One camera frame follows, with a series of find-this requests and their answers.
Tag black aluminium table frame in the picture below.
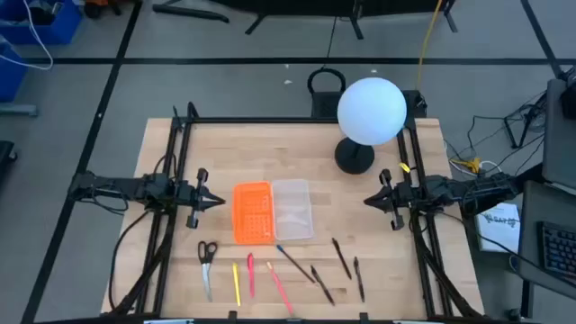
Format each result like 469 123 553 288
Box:
107 101 485 319

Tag yellow cable connector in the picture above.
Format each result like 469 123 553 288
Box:
451 157 482 175

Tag white cable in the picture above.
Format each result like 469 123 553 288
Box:
0 0 54 71

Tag black pen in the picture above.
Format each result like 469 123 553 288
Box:
330 237 353 281
352 256 366 303
309 265 337 307

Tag yellow pen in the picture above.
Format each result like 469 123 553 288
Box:
231 262 242 308

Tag white printed booklet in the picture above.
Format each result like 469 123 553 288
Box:
475 202 522 254

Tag black-handled scissors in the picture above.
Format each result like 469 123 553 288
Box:
196 240 220 303

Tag yellow cable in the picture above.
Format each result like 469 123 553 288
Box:
416 0 446 91

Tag white globe lamp black stand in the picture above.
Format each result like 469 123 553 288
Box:
334 76 409 176

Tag blue storage bin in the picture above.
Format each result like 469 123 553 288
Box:
0 42 29 104
0 0 85 46

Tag black power supply box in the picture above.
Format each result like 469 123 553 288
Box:
402 89 428 119

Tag clear plastic supply box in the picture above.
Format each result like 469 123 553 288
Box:
271 178 315 242

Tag grey desk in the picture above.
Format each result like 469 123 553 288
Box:
517 179 576 289

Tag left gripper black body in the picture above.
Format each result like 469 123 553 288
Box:
173 167 212 230

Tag grey side table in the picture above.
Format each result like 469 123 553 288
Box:
541 78 576 190

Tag pink marker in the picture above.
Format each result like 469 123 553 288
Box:
246 252 257 300

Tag black vented electronics box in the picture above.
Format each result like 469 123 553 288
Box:
310 89 344 120

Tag black looped cable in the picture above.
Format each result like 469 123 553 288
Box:
307 15 347 95

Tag black keyboard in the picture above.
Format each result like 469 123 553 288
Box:
536 220 576 278

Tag orange plastic box lid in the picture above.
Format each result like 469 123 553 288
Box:
231 180 276 247

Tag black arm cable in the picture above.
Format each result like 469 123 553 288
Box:
107 209 152 312

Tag pink pencil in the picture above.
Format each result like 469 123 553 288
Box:
265 261 296 316

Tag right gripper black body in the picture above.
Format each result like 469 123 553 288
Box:
379 168 427 231

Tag brown pencil blue eraser cap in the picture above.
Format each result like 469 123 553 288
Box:
275 244 317 284

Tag black partition foot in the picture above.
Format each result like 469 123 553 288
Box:
151 3 230 24

